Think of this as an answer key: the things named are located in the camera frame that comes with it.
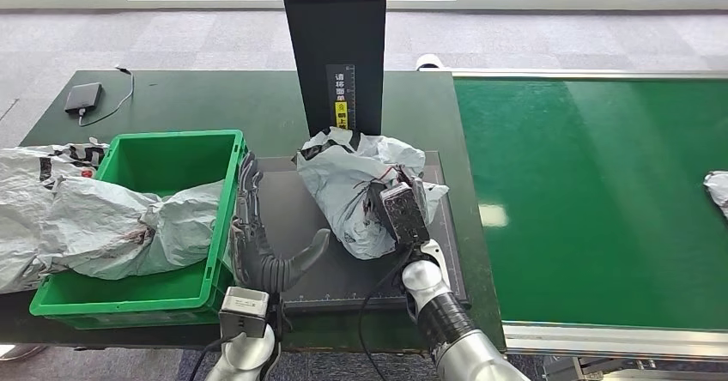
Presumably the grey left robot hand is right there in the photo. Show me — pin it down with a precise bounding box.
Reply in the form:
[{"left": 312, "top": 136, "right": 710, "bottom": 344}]
[{"left": 230, "top": 150, "right": 332, "bottom": 295}]

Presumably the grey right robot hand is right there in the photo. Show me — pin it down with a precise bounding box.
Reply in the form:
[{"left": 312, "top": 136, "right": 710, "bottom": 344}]
[{"left": 363, "top": 165, "right": 434, "bottom": 243}]

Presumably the white parcel with red logos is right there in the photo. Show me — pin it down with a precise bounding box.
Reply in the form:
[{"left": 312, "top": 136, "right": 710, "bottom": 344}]
[{"left": 294, "top": 127, "right": 451, "bottom": 261}]

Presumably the grey parcel with brown print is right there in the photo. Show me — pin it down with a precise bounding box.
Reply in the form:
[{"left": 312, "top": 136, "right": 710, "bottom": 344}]
[{"left": 38, "top": 176, "right": 226, "bottom": 281}]

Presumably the grey parcel with red-brown streak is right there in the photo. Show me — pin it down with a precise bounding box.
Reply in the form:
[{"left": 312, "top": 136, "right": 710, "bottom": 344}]
[{"left": 703, "top": 171, "right": 728, "bottom": 221}]

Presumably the white conveyor roller end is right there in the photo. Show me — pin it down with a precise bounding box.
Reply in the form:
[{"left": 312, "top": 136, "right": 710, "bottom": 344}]
[{"left": 415, "top": 54, "right": 452, "bottom": 73}]

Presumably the black inbound scanner machine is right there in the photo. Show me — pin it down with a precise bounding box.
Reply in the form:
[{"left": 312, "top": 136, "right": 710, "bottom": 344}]
[{"left": 250, "top": 0, "right": 470, "bottom": 316}]

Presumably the green conveyor belt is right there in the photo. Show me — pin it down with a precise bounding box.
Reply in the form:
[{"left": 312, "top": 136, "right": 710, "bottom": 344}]
[{"left": 453, "top": 76, "right": 728, "bottom": 331}]

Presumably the yellow black scanner label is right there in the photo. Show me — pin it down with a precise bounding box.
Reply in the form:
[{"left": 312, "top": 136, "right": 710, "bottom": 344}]
[{"left": 325, "top": 63, "right": 356, "bottom": 131}]

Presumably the green plastic crate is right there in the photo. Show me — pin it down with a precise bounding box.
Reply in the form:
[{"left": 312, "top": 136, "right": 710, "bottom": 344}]
[{"left": 29, "top": 129, "right": 250, "bottom": 331}]

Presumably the black power bank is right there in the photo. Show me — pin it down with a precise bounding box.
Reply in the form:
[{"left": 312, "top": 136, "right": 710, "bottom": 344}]
[{"left": 64, "top": 82, "right": 104, "bottom": 115}]

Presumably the large white black-printed bag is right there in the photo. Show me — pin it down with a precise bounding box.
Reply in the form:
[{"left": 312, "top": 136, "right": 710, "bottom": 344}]
[{"left": 0, "top": 142, "right": 110, "bottom": 295}]

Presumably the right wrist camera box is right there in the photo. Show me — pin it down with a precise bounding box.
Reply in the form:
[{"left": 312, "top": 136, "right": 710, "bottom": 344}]
[{"left": 379, "top": 182, "right": 432, "bottom": 247}]

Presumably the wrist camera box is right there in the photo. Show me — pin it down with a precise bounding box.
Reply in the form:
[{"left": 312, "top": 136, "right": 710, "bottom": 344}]
[
  {"left": 379, "top": 182, "right": 432, "bottom": 247},
  {"left": 218, "top": 286, "right": 271, "bottom": 340}
]

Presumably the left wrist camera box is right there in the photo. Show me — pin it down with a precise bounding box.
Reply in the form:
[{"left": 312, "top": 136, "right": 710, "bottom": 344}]
[{"left": 218, "top": 286, "right": 271, "bottom": 340}]

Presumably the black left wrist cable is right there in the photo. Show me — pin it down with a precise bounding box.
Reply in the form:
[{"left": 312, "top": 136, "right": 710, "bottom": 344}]
[{"left": 187, "top": 336, "right": 228, "bottom": 381}]

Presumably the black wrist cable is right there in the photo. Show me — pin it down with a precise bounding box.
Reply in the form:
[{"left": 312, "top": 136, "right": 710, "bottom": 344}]
[
  {"left": 358, "top": 246, "right": 414, "bottom": 381},
  {"left": 187, "top": 336, "right": 228, "bottom": 381}
]

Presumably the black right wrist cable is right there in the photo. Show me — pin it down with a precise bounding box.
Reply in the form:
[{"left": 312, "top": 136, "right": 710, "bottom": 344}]
[{"left": 358, "top": 246, "right": 414, "bottom": 381}]

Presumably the thin white cable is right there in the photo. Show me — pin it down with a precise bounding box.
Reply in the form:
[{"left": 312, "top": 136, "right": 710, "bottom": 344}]
[{"left": 78, "top": 65, "right": 136, "bottom": 128}]

